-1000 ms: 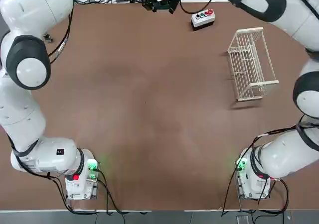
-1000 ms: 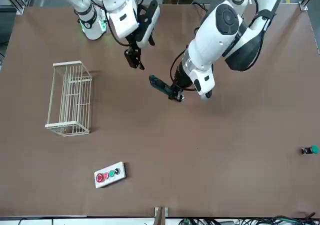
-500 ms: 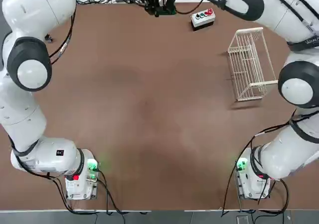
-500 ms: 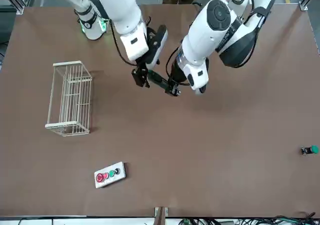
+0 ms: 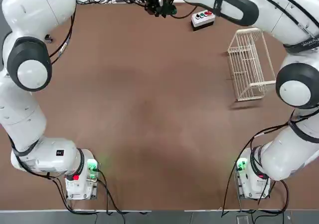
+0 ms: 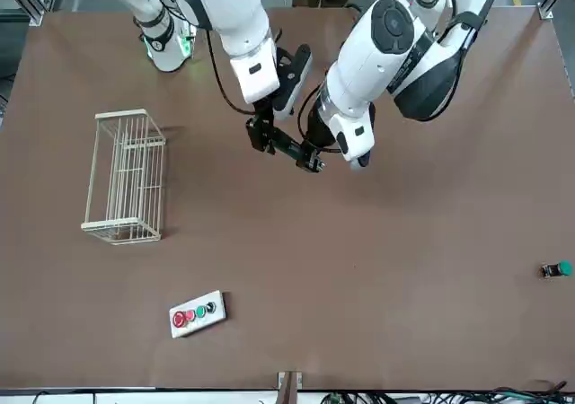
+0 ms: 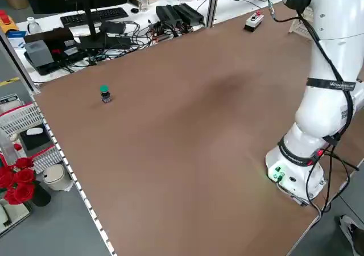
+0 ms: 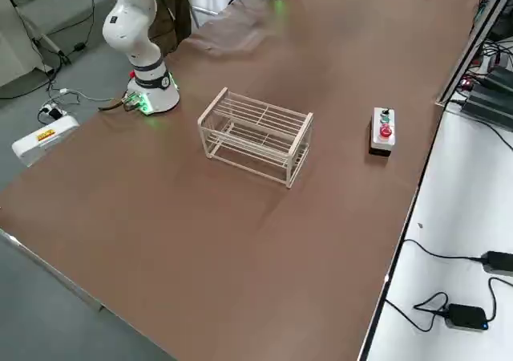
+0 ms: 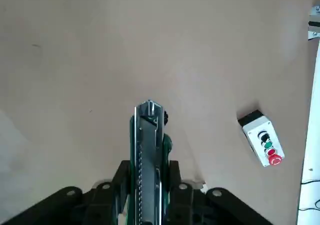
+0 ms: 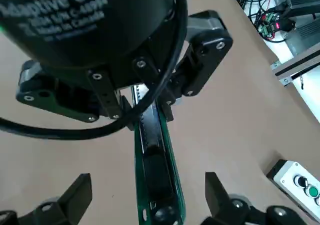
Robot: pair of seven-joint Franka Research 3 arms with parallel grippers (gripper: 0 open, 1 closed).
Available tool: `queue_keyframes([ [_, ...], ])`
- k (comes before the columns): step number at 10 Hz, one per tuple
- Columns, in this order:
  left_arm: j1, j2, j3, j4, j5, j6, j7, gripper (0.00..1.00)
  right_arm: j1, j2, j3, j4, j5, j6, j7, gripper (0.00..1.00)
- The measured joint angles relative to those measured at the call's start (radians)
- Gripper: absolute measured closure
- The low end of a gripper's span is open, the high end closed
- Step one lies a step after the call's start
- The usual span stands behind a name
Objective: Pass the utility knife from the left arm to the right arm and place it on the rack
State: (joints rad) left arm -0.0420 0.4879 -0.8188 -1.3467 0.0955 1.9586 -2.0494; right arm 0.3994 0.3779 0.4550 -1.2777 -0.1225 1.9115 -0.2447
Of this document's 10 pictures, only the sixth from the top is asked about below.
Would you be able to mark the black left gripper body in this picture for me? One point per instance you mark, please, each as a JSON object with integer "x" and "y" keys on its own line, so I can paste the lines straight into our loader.
{"x": 321, "y": 128}

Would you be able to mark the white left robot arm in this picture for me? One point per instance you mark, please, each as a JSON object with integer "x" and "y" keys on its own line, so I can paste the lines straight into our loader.
{"x": 386, "y": 63}

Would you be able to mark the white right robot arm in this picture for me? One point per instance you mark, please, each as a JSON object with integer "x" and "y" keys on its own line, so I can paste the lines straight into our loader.
{"x": 233, "y": 13}

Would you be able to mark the white push-button control box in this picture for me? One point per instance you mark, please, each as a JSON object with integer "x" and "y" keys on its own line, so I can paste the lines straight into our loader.
{"x": 197, "y": 315}

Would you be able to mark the aluminium frame post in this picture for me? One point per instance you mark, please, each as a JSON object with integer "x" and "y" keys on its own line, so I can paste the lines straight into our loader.
{"x": 289, "y": 386}

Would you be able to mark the loose green push button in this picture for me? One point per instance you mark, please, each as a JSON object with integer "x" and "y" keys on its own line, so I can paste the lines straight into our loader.
{"x": 559, "y": 269}

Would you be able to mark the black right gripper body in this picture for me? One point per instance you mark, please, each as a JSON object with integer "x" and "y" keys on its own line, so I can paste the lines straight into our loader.
{"x": 264, "y": 112}

